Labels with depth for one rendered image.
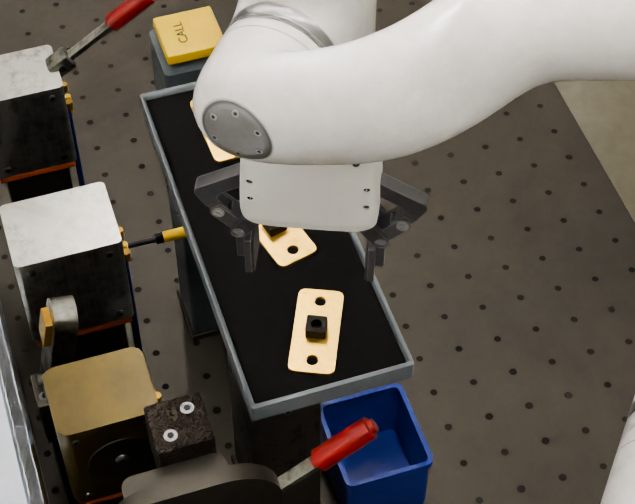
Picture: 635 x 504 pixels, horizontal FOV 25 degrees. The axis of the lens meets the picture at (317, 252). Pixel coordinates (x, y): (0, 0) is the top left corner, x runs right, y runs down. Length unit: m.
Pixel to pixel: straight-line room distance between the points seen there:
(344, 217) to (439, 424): 0.69
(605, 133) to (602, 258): 1.15
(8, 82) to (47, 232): 0.26
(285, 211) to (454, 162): 0.93
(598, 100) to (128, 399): 1.94
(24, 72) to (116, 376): 0.42
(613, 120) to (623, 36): 2.22
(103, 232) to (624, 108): 1.86
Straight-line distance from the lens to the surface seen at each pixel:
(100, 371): 1.29
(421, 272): 1.83
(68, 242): 1.35
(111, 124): 2.01
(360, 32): 0.91
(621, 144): 2.99
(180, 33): 1.45
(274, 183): 1.02
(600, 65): 0.83
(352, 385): 1.17
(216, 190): 1.06
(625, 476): 1.11
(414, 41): 0.81
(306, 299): 1.22
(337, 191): 1.02
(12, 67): 1.59
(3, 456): 1.35
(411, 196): 1.05
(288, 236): 1.26
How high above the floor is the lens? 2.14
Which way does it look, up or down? 51 degrees down
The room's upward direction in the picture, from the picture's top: straight up
